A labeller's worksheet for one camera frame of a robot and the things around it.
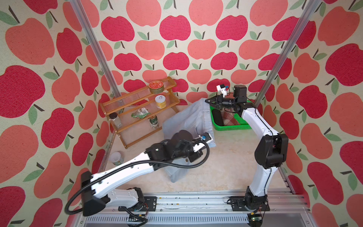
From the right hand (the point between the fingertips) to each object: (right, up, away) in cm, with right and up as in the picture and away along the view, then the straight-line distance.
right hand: (206, 104), depth 82 cm
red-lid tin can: (-31, +11, +5) cm, 33 cm away
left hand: (-3, -23, -18) cm, 29 cm away
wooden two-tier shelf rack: (-51, -17, +24) cm, 59 cm away
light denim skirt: (-6, -8, -4) cm, 11 cm away
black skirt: (+14, -7, +28) cm, 32 cm away
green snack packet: (-41, -5, +6) cm, 42 cm away
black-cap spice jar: (-54, -10, 0) cm, 55 cm away
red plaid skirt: (+20, -9, +20) cm, 29 cm away
